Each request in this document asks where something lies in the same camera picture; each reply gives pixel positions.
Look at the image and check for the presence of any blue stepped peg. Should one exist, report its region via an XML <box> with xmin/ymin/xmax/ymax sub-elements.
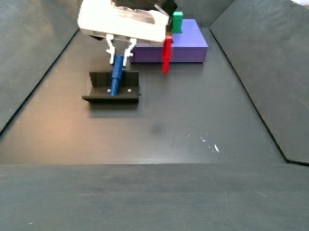
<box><xmin>110</xmin><ymin>55</ymin><xmax>123</xmax><ymax>96</ymax></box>

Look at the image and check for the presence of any black angled fixture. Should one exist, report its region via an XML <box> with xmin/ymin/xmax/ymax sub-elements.
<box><xmin>81</xmin><ymin>71</ymin><xmax>140</xmax><ymax>103</ymax></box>

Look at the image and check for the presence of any green right block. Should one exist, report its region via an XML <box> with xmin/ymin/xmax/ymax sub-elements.
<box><xmin>171</xmin><ymin>12</ymin><xmax>183</xmax><ymax>33</ymax></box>

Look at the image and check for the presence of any purple base block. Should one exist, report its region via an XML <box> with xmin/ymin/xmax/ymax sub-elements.
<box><xmin>130</xmin><ymin>19</ymin><xmax>207</xmax><ymax>63</ymax></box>

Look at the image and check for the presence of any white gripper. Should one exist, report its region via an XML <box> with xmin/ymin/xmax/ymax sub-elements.
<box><xmin>77</xmin><ymin>0</ymin><xmax>168</xmax><ymax>67</ymax></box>

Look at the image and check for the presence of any red cylinder peg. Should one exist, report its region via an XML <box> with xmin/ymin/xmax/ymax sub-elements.
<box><xmin>163</xmin><ymin>35</ymin><xmax>172</xmax><ymax>73</ymax></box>

